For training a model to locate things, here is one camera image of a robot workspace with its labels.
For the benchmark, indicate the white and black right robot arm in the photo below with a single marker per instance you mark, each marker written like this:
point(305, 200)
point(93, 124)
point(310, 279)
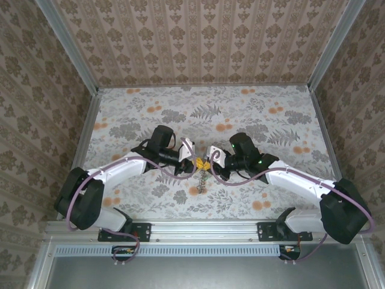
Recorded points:
point(300, 180)

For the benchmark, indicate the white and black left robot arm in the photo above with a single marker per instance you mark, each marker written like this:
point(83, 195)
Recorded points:
point(120, 168)

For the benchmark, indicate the grey metal sheet panel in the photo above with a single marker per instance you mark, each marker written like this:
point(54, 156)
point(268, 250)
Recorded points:
point(195, 275)

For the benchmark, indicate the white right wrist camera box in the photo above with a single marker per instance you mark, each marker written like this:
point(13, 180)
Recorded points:
point(219, 153)

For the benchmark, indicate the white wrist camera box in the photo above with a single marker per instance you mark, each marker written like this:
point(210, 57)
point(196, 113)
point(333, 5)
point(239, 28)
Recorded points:
point(187, 149)
point(219, 153)

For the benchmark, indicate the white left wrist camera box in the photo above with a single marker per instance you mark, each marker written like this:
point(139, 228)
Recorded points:
point(187, 149)

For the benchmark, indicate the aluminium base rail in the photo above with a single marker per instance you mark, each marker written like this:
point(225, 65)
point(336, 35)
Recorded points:
point(204, 230)

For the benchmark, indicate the aluminium left table side rail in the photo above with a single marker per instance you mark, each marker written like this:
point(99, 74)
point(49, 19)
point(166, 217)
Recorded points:
point(86, 135)

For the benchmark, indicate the aluminium table side rail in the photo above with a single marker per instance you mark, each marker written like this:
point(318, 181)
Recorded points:
point(86, 135)
point(327, 135)

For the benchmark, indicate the aluminium right table side rail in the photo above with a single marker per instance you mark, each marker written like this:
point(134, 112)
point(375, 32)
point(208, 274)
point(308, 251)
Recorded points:
point(327, 135)

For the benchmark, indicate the aluminium left frame post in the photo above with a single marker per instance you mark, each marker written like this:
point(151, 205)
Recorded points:
point(73, 48)

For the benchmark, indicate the aluminium frame post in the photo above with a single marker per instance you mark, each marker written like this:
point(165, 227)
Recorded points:
point(73, 48)
point(334, 45)

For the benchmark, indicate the aluminium right frame post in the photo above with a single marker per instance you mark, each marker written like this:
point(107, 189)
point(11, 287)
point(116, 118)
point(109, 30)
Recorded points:
point(334, 45)

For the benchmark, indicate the aluminium lower frame rail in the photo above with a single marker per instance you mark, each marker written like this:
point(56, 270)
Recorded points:
point(40, 265)
point(371, 271)

